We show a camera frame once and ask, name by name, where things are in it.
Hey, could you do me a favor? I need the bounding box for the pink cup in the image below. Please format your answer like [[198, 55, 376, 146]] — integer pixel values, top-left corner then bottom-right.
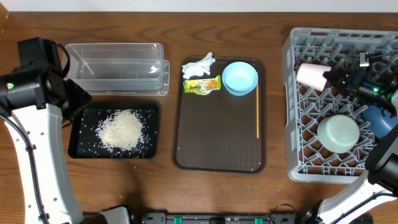
[[296, 63, 331, 91]]

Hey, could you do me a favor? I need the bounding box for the dark blue plate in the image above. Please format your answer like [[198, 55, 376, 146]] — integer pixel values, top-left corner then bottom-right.
[[363, 105, 397, 139]]

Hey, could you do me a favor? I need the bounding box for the white rice pile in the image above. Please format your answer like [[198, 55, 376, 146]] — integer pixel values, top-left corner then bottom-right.
[[79, 108, 156, 156]]

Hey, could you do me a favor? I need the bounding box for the mint green bowl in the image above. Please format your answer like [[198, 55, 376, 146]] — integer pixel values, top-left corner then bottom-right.
[[317, 114, 360, 153]]

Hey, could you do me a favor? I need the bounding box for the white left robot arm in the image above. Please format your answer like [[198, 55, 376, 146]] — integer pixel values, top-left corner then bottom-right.
[[1, 63, 92, 223]]

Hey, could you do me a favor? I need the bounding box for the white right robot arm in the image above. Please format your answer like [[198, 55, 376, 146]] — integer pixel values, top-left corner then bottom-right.
[[296, 63, 397, 223]]

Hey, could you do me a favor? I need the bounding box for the grey dishwasher rack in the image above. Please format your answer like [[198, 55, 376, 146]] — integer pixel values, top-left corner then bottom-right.
[[282, 27, 397, 184]]

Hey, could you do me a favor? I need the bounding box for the clear plastic bin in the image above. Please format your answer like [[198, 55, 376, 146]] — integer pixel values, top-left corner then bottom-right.
[[62, 43, 168, 95]]

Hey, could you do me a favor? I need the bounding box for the black plastic tray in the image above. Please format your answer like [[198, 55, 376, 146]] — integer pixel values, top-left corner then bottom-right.
[[67, 101, 161, 159]]

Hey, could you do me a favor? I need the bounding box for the wooden chopstick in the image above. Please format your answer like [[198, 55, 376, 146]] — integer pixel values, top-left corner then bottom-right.
[[256, 84, 260, 139]]

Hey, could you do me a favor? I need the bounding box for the light blue bowl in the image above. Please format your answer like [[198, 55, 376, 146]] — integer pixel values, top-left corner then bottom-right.
[[221, 62, 259, 96]]

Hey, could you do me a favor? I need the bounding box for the yellow snack wrapper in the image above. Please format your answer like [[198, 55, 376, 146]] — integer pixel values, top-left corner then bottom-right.
[[183, 75, 221, 95]]

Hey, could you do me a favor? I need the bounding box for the crumpled white tissue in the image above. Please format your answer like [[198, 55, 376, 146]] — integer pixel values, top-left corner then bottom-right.
[[182, 52, 215, 80]]

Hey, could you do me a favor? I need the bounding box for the brown serving tray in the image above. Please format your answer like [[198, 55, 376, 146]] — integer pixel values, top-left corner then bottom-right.
[[173, 58, 267, 174]]

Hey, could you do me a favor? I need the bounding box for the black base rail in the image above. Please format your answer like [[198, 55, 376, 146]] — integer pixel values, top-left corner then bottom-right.
[[140, 213, 297, 224]]

